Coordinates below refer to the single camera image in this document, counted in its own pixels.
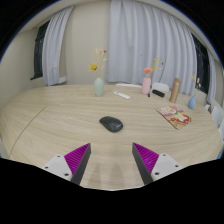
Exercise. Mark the dark window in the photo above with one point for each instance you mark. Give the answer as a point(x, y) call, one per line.
point(202, 66)
point(39, 53)

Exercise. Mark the bronze drink bottle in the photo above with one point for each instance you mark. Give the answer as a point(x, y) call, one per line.
point(174, 90)

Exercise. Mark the narrow white curtain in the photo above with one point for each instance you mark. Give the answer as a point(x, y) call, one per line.
point(55, 50)

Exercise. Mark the pink vase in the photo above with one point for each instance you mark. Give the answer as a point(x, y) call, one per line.
point(146, 86)

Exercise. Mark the white curtain strip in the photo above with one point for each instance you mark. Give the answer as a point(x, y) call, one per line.
point(211, 80)

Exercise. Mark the pale green vase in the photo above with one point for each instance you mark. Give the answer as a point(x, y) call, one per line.
point(98, 87)

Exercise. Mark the wide white curtain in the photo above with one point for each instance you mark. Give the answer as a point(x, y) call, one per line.
point(150, 36)

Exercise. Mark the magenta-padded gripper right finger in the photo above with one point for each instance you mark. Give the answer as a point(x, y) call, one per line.
point(160, 165)

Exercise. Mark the white remote control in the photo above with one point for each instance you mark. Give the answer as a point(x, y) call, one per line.
point(122, 95)

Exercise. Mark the beige dried grass stems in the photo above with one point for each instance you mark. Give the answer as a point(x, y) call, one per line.
point(198, 81)

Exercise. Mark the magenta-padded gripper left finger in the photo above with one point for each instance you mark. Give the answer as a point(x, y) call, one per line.
point(63, 166)

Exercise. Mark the colourful printed mouse pad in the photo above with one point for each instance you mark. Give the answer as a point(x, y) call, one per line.
point(174, 116)

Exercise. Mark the black computer mouse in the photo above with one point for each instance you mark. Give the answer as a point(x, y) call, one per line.
point(111, 124)

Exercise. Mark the yellow dried flowers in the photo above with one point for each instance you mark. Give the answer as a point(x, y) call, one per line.
point(93, 66)

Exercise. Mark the black rectangular box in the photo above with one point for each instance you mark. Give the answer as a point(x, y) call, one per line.
point(158, 93)

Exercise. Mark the blue vase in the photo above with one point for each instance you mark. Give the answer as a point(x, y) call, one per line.
point(191, 103)

